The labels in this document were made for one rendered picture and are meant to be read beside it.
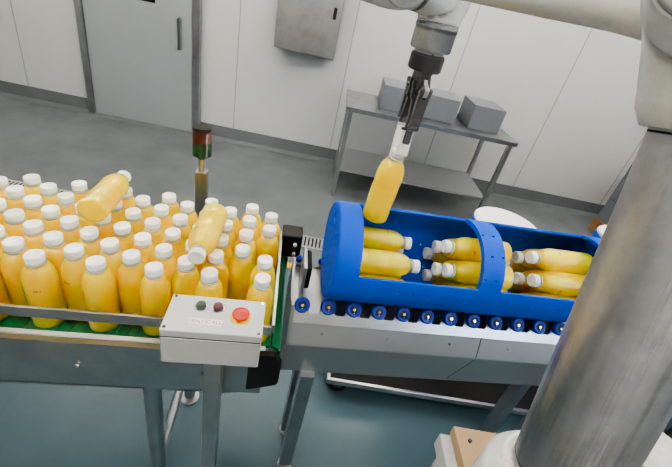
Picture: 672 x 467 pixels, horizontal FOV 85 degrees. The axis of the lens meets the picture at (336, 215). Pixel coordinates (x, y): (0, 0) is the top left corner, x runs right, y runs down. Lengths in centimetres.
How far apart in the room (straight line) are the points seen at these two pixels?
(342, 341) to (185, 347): 48
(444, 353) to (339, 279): 46
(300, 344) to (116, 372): 48
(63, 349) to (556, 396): 103
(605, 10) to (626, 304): 39
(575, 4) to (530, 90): 405
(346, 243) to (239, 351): 35
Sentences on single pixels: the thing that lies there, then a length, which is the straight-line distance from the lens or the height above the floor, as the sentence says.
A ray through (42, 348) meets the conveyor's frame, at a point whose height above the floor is 87.
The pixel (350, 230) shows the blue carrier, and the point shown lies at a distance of 95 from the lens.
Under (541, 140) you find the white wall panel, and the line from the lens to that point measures 493.
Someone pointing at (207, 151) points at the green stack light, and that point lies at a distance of 133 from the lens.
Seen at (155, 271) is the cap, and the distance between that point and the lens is 95.
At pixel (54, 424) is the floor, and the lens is 209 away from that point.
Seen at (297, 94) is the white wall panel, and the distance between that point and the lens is 432.
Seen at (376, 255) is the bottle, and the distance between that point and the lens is 102.
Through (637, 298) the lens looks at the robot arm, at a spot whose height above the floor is 156.
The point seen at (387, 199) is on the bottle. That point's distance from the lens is 96.
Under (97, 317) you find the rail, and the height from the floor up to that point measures 97.
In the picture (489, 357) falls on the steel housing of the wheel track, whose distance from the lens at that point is 135.
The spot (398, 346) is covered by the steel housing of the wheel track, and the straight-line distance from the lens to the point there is 120.
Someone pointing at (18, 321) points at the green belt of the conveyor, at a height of 90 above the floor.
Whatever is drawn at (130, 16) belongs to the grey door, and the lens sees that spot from 469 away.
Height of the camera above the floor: 172
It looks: 30 degrees down
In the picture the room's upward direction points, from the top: 13 degrees clockwise
